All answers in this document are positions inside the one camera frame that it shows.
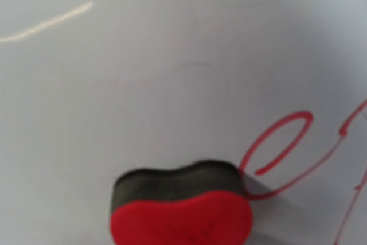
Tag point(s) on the red black whiteboard eraser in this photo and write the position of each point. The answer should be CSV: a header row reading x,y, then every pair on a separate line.
x,y
200,203

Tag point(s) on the white whiteboard black frame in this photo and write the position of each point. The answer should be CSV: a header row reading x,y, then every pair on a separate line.
x,y
93,88

